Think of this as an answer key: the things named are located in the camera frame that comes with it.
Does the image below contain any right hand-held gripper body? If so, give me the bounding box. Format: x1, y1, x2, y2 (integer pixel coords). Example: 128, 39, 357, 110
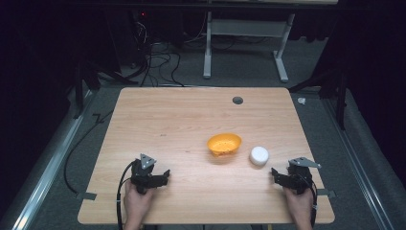
286, 156, 323, 196

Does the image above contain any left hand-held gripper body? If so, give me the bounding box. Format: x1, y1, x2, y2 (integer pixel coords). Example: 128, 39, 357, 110
129, 153, 161, 196

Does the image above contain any person's right hand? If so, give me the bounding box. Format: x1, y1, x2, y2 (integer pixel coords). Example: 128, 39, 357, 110
282, 186, 315, 223

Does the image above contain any person's left hand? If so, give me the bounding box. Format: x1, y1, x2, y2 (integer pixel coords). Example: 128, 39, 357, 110
123, 181, 156, 224

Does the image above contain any white round container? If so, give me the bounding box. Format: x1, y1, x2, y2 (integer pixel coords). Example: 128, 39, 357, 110
249, 146, 270, 168

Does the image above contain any orange plastic bowl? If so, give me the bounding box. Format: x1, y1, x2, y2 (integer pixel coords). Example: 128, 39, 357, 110
206, 132, 243, 158

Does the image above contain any black metal stand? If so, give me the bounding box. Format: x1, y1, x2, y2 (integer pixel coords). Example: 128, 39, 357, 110
288, 68, 350, 131
72, 59, 140, 120

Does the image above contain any dark computer tower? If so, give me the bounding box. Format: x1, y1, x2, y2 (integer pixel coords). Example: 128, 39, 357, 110
104, 9, 151, 66

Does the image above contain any grey metal table bracket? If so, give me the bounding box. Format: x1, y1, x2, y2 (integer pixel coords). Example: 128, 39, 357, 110
317, 188, 337, 198
76, 191, 98, 201

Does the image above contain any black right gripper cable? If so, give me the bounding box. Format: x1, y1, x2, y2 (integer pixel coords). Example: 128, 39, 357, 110
298, 173, 319, 228

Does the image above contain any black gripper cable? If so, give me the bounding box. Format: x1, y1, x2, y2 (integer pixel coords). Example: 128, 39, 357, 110
298, 173, 319, 228
115, 160, 136, 230

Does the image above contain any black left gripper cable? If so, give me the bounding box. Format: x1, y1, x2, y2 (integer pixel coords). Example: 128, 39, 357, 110
115, 160, 136, 230

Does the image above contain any aluminium floor rail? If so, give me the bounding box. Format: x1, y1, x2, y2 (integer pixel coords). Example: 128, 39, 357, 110
322, 97, 395, 230
11, 89, 97, 230

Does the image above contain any black floor cable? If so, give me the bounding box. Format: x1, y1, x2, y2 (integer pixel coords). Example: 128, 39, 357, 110
63, 109, 115, 196

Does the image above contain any tangle of black cables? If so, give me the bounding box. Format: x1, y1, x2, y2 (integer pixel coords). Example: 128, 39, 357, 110
128, 18, 209, 88

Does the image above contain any white metal desk frame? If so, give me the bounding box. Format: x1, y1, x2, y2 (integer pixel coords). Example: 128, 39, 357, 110
202, 11, 297, 83

